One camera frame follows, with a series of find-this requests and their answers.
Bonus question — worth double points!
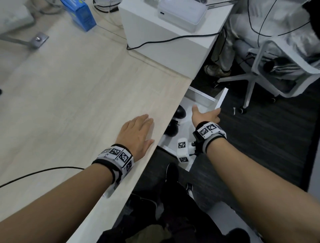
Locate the person's right hand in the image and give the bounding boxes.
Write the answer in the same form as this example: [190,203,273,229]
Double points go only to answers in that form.
[191,105,222,128]

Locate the person's left hand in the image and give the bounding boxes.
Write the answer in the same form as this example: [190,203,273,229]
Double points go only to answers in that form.
[116,114,154,159]

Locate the white drawer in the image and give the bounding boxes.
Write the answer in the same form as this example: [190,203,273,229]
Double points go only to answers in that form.
[157,86,229,172]

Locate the person's left forearm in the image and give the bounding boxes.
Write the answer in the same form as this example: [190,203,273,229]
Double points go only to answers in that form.
[0,163,113,243]

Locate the person's right forearm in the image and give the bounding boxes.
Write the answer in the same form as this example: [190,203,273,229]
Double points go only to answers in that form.
[207,138,320,243]

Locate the black round object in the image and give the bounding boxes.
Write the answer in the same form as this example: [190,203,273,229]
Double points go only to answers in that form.
[163,120,180,137]
[173,105,187,120]

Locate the person's white shoe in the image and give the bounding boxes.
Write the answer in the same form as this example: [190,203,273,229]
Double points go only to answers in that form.
[186,182,195,200]

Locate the white cabinet box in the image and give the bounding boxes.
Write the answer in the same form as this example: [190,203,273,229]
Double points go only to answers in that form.
[118,0,235,80]

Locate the person's black trousers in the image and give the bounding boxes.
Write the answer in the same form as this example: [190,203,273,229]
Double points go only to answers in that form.
[97,162,251,243]

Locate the white office chair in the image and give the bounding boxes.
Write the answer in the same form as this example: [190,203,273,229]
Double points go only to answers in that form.
[217,35,320,115]

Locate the white plastic device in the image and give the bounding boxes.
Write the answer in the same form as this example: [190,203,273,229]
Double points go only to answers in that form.
[157,0,208,33]

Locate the blue cardboard box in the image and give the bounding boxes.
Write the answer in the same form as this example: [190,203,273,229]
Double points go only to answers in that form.
[60,0,97,32]

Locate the grey monitor base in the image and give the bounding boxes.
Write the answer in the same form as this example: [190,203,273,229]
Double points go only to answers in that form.
[0,0,36,35]

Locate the right wrist marker band camera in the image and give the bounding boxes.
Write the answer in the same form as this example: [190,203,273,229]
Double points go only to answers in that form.
[177,121,227,164]

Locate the wrist marker band camera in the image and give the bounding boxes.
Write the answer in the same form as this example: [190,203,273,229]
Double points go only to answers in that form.
[177,121,227,164]
[91,144,135,199]

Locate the left wrist marker band camera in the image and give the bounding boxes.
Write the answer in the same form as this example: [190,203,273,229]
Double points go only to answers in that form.
[91,144,135,199]

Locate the black cable on cabinet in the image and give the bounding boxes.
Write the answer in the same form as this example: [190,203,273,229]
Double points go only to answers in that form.
[126,31,221,51]

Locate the thin black table cable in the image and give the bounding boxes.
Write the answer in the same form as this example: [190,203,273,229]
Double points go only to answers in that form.
[0,166,85,189]

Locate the black coiled cable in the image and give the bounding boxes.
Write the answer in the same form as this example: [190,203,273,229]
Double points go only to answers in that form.
[93,0,119,13]

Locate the grey metal bracket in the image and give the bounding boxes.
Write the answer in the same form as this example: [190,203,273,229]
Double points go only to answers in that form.
[0,32,49,48]

